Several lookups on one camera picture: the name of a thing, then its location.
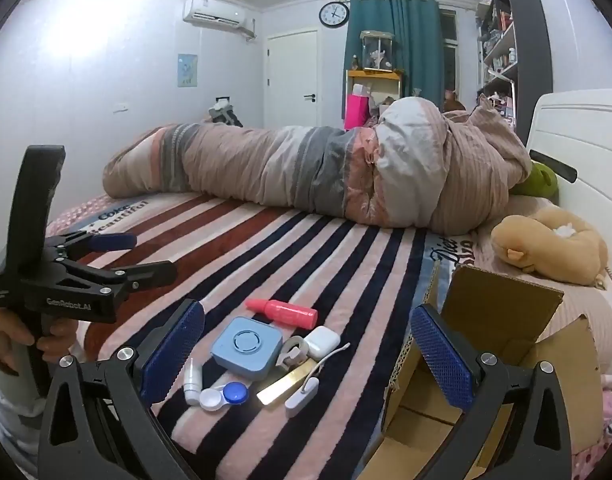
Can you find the pink polka dot sheet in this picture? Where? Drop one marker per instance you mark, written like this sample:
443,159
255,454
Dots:
593,460

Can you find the blue square device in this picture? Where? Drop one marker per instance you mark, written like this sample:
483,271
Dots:
246,347

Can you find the pink red bottle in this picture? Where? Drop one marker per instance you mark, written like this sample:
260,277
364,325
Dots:
286,310

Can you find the cardboard box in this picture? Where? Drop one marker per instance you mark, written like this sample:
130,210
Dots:
505,300

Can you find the black wall clock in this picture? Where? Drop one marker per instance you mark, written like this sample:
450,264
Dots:
334,14

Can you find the pink grey duvet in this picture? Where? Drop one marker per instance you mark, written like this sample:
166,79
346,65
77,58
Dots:
286,160

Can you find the window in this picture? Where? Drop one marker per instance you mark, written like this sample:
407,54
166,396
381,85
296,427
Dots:
449,50

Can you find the white bed headboard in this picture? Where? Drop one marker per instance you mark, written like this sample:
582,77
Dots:
585,125

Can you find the gold metal strip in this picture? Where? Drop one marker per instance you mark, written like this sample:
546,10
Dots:
286,385

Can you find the person's left hand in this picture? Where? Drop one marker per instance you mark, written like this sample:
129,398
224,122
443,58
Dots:
6,335

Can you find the teal curtain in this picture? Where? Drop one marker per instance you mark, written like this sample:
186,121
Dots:
415,45

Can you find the dark bookshelf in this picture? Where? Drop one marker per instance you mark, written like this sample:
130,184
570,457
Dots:
530,35

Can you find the glass display case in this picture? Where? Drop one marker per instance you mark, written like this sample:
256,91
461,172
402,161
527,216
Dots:
376,52

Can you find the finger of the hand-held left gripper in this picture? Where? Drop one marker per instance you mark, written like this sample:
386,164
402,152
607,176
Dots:
136,274
111,242

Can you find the pink bag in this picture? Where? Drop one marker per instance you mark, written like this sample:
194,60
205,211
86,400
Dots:
356,110

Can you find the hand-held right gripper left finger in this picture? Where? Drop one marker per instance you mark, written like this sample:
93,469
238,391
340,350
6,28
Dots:
173,347

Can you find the small white bottle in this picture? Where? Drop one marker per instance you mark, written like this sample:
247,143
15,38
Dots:
192,382

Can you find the white earbuds case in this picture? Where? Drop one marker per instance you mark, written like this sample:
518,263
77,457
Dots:
322,341

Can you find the blue white contact lens case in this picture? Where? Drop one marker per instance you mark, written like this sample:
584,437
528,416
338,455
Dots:
225,396

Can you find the green plush toy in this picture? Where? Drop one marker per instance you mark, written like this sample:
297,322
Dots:
538,182

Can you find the white door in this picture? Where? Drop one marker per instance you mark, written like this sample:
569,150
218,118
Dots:
291,80

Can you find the white air conditioner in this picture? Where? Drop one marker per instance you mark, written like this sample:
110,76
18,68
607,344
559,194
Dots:
213,10

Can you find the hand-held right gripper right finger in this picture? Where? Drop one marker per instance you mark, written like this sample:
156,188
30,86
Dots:
443,355

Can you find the brown plush toy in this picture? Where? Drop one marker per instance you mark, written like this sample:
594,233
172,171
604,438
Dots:
535,250

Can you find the yellow shelf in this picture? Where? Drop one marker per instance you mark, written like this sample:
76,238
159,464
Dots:
373,75

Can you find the grey black luggage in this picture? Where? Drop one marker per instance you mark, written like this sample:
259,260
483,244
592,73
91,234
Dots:
223,110

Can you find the blue wall poster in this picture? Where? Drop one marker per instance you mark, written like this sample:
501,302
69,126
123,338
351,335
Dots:
188,70

